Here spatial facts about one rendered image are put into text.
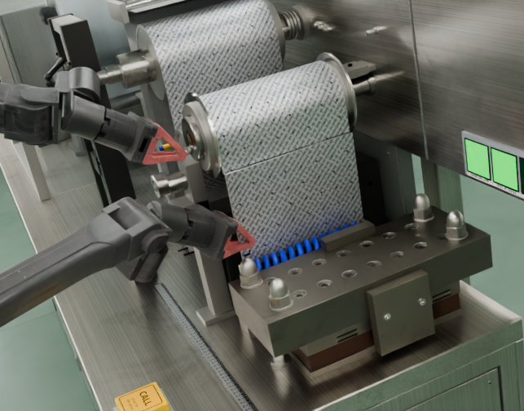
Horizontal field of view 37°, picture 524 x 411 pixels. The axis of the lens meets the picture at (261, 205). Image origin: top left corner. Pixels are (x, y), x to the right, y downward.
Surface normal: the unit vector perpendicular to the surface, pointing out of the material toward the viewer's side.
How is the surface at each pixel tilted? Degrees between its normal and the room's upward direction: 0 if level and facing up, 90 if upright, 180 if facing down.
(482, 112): 90
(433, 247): 0
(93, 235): 31
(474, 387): 90
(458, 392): 90
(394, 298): 90
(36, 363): 0
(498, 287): 0
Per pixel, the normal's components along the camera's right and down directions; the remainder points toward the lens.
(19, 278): 0.23, -0.70
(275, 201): 0.40, 0.33
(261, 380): -0.19, -0.90
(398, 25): -0.90, 0.32
